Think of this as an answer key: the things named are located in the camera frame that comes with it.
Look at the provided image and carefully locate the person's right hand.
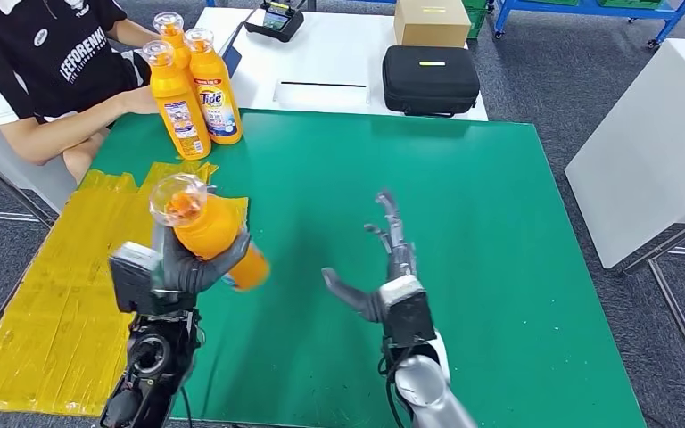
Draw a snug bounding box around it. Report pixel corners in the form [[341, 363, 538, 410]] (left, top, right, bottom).
[[120, 83, 161, 116]]

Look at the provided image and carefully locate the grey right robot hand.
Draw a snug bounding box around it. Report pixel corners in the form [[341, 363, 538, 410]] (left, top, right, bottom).
[[321, 190, 417, 325]]

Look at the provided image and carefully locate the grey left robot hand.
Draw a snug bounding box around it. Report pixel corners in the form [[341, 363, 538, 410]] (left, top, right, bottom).
[[152, 221, 252, 297]]

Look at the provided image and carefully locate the orange detergent bottle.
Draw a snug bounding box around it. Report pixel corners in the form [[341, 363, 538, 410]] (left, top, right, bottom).
[[141, 39, 212, 161], [148, 174, 271, 292], [153, 12, 193, 72], [184, 27, 243, 146]]

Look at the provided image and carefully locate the green table mat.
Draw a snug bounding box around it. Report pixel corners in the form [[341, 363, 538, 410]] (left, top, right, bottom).
[[85, 106, 646, 428]]

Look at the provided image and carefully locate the tablet with blue cover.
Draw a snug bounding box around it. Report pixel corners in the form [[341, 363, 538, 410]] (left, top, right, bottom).
[[219, 21, 243, 79]]

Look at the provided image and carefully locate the person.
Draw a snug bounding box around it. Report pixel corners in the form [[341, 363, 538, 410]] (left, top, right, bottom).
[[0, 0, 163, 185]]

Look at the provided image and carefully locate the yellow plastic sheet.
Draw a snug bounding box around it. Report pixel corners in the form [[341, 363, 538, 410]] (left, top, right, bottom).
[[0, 160, 249, 417]]

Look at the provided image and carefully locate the black remote controller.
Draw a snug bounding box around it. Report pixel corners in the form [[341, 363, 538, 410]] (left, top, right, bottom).
[[243, 0, 305, 44]]

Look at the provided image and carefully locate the thin black strip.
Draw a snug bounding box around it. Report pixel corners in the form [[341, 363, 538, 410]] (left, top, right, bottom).
[[280, 81, 367, 89]]

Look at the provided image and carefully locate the black carrying case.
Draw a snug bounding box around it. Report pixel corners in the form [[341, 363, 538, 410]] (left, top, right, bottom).
[[382, 45, 482, 118]]

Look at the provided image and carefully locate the cardboard box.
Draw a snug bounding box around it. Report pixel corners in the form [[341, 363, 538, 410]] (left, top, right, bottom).
[[393, 0, 473, 49]]

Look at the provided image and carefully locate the green plastic crate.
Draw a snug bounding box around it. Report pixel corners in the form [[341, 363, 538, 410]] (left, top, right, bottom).
[[461, 0, 489, 41], [593, 0, 663, 10]]

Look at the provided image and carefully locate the white side table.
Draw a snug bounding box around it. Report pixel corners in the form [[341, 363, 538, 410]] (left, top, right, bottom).
[[564, 38, 685, 408]]

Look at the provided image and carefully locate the blue wheeled cart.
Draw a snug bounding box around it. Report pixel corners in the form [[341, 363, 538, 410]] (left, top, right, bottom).
[[489, 0, 685, 50]]

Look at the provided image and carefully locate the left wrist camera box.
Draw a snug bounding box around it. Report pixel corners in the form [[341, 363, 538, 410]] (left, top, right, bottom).
[[107, 241, 163, 314]]

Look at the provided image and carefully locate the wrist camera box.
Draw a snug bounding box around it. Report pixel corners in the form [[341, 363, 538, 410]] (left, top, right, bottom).
[[107, 241, 163, 314], [377, 274, 438, 350]]

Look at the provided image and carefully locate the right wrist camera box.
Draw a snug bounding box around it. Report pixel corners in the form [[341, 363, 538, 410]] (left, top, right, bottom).
[[377, 274, 438, 350]]

